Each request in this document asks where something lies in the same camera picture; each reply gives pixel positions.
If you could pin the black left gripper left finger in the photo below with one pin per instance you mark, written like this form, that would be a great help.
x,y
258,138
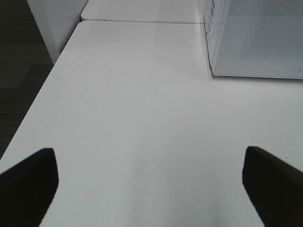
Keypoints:
x,y
27,189

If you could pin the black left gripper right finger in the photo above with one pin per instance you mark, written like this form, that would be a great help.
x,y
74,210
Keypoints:
x,y
274,187

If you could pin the white microwave oven body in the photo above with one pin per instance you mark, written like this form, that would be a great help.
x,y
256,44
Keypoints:
x,y
213,35

